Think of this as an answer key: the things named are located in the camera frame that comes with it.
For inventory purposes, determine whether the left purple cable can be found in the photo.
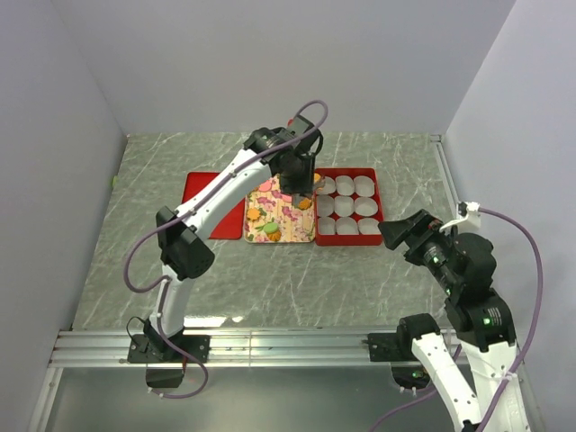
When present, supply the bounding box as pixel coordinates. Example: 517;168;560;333
123;100;329;400

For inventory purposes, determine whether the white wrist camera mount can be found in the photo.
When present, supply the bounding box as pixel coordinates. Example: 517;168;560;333
440;202;482;233

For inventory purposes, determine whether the orange swirl cookie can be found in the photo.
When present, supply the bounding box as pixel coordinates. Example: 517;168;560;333
298;198;312;211

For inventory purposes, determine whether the aluminium rail front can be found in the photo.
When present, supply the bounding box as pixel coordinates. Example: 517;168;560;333
49;327;395;369

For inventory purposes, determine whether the floral tray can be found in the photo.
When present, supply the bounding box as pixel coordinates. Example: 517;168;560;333
243;175;315;244

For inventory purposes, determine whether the green macaron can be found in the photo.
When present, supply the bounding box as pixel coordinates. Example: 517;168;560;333
263;222;279;234

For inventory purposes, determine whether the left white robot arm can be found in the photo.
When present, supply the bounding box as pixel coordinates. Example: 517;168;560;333
144;124;323;362

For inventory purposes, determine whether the white paper cup middle left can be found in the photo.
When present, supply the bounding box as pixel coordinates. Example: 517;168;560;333
316;194;335;218

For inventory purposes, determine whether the red box lid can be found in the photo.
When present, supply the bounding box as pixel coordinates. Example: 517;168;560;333
181;171;245;240

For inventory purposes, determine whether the white paper cup centre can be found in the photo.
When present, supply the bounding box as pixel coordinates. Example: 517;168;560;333
334;195;355;217

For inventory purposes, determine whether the white paper cup top left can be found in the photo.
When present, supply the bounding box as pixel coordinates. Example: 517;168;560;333
316;176;336;195

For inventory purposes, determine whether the orange flower cookie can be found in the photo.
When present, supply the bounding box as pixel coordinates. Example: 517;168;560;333
246;208;261;221

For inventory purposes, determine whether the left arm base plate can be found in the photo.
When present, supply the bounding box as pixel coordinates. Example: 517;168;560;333
127;334;211;364

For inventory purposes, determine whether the white paper cup bottom left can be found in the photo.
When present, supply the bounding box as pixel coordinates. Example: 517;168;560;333
317;217;336;236

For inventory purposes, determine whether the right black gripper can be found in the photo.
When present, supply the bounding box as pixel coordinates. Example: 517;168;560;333
377;206;459;292

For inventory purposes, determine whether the aluminium rail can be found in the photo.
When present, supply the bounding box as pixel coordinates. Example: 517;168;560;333
429;134;460;218
49;327;395;369

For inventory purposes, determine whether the red cookie box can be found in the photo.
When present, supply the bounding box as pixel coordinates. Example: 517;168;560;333
314;167;384;247

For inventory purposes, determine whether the white paper cup middle right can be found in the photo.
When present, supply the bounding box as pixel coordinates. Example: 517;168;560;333
354;197;379;217

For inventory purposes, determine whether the white paper cup bottom middle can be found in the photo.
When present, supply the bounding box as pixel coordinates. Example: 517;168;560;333
335;217;359;236

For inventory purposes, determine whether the white paper cup top middle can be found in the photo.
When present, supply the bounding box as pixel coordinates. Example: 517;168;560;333
335;175;356;196

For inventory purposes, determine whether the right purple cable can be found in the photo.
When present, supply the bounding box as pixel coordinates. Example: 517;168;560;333
368;207;544;432

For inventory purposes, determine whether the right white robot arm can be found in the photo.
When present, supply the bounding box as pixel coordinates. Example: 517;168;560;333
378;210;531;431

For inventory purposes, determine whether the purple cable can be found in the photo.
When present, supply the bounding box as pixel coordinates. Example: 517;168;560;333
368;207;544;432
123;100;329;400

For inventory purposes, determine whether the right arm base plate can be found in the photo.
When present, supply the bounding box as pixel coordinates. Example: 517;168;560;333
364;333;405;363

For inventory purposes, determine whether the aluminium rail right side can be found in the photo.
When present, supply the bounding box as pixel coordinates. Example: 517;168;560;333
429;134;460;218

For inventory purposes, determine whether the white paper cup top right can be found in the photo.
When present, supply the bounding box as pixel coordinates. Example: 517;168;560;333
353;175;376;197

